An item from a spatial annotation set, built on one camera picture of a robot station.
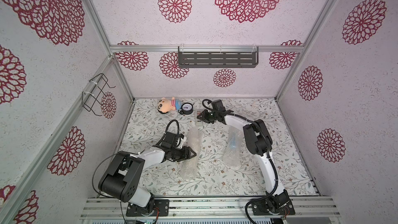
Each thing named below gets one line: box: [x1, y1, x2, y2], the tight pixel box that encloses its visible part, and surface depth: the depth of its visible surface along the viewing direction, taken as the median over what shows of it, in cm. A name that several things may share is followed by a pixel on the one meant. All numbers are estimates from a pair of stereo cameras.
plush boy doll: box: [157, 96, 182, 115], surface depth 108 cm
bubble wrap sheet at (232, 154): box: [222, 125, 244, 168], surface depth 89 cm
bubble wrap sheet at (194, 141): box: [180, 126, 202, 182], surface depth 87 cm
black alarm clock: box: [177, 102, 194, 115], surface depth 114 cm
